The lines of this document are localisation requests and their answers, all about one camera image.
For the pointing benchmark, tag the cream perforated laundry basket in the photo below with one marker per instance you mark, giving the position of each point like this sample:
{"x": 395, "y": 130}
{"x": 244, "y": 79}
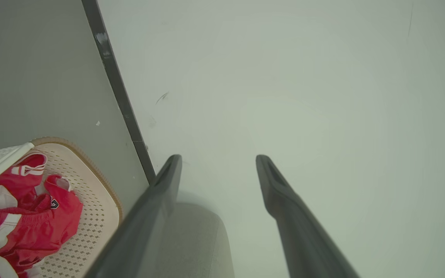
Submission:
{"x": 95, "y": 216}

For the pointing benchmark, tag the black wall baseboard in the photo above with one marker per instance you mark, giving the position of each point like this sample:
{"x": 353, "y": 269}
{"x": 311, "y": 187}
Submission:
{"x": 114, "y": 77}

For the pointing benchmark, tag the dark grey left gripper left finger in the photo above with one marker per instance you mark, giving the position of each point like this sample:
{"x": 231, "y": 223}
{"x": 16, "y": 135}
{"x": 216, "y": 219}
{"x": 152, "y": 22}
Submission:
{"x": 145, "y": 216}

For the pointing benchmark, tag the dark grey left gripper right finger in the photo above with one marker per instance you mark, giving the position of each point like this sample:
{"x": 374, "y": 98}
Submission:
{"x": 299, "y": 231}

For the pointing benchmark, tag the red shorts with white stripe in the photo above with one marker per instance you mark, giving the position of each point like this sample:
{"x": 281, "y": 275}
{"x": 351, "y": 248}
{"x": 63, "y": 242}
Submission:
{"x": 37, "y": 231}

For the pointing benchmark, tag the red white jersey top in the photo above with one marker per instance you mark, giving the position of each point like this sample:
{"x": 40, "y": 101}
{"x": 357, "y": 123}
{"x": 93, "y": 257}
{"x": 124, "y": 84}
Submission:
{"x": 17, "y": 183}

